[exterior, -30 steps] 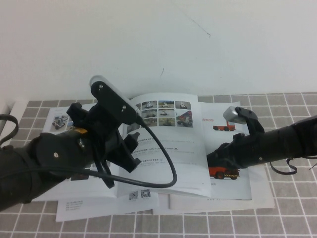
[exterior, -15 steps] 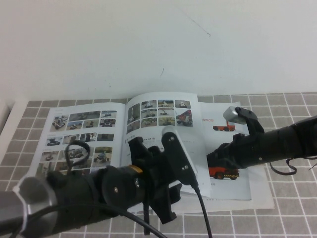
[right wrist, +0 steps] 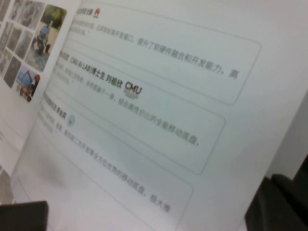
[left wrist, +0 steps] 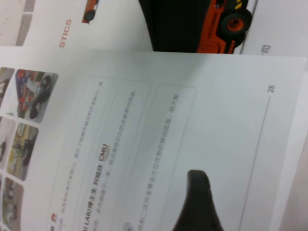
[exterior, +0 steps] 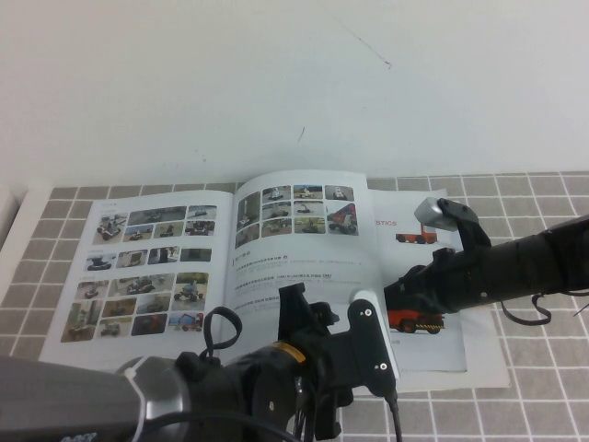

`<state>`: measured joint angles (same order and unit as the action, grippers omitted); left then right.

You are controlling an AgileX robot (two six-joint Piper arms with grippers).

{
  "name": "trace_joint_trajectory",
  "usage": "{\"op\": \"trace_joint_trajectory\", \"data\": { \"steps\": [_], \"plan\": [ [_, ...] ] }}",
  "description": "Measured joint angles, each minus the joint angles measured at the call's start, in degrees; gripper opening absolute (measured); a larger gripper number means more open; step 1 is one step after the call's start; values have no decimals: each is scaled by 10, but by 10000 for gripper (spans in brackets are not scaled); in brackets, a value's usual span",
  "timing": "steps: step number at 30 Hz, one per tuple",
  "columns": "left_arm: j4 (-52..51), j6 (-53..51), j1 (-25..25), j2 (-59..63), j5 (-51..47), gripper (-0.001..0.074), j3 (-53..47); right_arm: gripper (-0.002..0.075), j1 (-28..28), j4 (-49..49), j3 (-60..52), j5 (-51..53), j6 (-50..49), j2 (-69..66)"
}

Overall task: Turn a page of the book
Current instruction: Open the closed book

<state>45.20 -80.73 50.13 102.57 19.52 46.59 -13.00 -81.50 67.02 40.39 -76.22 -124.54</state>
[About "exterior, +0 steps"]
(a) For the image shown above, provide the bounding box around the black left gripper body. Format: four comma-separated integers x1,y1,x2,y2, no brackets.
273,331,355,397

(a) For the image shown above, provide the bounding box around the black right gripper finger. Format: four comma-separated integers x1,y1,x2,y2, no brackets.
383,280,439,318
397,261,434,290

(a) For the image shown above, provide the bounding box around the white photo book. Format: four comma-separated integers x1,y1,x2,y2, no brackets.
39,170,387,369

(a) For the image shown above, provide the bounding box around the black left camera bracket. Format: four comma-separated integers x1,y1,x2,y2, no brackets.
330,297,399,398

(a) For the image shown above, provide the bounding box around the cream brochure with wood picture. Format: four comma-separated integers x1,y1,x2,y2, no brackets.
395,197,511,392

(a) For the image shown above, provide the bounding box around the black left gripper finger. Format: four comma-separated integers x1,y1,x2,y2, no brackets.
278,282,311,346
309,300,341,341

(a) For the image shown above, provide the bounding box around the black right camera bracket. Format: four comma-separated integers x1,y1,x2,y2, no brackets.
435,196,491,255

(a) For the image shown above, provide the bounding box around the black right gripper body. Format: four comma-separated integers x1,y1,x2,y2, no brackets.
429,242,506,316

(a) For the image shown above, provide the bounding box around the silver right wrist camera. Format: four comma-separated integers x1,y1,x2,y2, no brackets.
413,196,457,230

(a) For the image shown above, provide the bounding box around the black camera bracket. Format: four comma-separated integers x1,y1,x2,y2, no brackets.
435,196,491,255
330,297,399,398

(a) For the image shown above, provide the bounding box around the grey checked tablecloth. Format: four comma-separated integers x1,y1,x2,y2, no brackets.
0,170,589,442

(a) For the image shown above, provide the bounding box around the white cable tie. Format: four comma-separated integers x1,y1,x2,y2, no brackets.
122,356,151,383

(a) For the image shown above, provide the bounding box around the brochure with orange trucks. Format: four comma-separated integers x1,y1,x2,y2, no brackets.
367,187,468,373

